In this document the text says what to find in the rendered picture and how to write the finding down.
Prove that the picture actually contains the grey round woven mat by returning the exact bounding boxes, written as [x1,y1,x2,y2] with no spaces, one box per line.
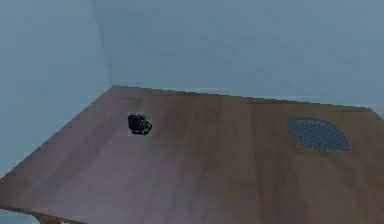
[286,116,351,153]

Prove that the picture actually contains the small black instrument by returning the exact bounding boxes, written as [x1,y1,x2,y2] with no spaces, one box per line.
[127,113,154,137]

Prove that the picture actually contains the brown wooden dining table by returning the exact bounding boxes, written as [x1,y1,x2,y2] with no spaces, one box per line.
[0,84,384,224]

